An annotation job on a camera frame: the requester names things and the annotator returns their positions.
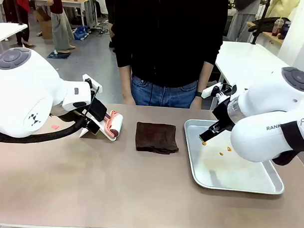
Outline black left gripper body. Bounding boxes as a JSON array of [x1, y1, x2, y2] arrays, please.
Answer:
[[88, 99, 108, 123]]

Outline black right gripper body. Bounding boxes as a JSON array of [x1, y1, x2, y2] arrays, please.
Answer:
[[211, 99, 237, 132]]

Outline dark brown cloth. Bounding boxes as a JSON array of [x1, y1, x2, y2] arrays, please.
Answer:
[[135, 121, 180, 156]]

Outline person left forearm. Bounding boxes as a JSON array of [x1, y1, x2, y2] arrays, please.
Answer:
[[196, 60, 215, 94]]

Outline person right forearm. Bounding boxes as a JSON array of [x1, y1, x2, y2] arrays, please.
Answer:
[[117, 65, 135, 99]]

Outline person left hand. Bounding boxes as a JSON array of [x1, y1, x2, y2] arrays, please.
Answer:
[[190, 96, 204, 110]]

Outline person right hand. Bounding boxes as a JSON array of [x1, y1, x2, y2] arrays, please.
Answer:
[[122, 94, 136, 106]]

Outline white lint roller stand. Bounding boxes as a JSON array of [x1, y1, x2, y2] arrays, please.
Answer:
[[79, 123, 118, 143]]

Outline pink white lint roller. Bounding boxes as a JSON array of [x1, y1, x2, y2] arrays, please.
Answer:
[[102, 109, 125, 139]]

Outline silver metal tray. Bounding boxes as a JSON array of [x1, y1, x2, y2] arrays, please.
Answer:
[[181, 118, 288, 195]]

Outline large white table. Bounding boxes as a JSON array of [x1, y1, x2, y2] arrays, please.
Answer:
[[213, 40, 297, 114]]

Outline blue jeans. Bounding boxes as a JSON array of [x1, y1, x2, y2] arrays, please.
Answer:
[[129, 74, 198, 109]]

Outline blue plastic bag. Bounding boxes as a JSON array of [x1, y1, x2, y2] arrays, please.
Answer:
[[73, 25, 90, 41]]

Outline bystander in khaki trousers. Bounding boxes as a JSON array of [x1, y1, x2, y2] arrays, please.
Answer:
[[45, 0, 78, 55]]

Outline wooden counter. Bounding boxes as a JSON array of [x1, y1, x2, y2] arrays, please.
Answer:
[[245, 21, 286, 46]]

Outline black sweater torso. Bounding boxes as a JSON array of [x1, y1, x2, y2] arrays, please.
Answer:
[[109, 0, 229, 90]]

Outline cardboard box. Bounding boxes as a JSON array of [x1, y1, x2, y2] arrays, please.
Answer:
[[34, 10, 54, 40]]

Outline bystander in grey coat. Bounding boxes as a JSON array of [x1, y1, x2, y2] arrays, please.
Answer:
[[226, 0, 262, 44]]

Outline black bag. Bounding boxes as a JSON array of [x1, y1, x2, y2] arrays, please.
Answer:
[[247, 16, 291, 35]]

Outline black pole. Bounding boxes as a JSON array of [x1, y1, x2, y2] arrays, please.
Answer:
[[251, 0, 272, 46]]

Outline plastic cup red drink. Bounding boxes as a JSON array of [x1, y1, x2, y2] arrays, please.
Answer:
[[271, 17, 284, 37]]

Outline dark blue cup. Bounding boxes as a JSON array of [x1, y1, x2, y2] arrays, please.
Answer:
[[279, 20, 292, 40]]

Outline wooden top desk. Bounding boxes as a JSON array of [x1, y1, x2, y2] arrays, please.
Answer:
[[26, 0, 98, 27]]

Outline small white table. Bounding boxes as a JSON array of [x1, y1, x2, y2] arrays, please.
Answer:
[[0, 22, 29, 47]]

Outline bystander in yellow jacket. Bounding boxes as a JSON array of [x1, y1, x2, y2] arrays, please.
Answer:
[[266, 0, 302, 20]]

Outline bystander in red top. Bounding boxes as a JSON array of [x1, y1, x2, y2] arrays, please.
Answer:
[[1, 0, 36, 48]]

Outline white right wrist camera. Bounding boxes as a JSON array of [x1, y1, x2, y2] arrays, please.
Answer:
[[202, 81, 233, 100]]

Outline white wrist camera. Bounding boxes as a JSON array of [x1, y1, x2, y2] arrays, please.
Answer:
[[202, 81, 233, 100], [82, 73, 100, 93]]

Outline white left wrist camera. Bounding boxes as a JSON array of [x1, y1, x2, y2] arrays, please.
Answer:
[[82, 73, 100, 93]]

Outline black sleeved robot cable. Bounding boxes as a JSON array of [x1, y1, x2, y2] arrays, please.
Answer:
[[0, 109, 90, 147]]

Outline black strap on robot arm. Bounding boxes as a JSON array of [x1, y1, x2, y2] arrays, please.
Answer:
[[272, 120, 304, 167]]

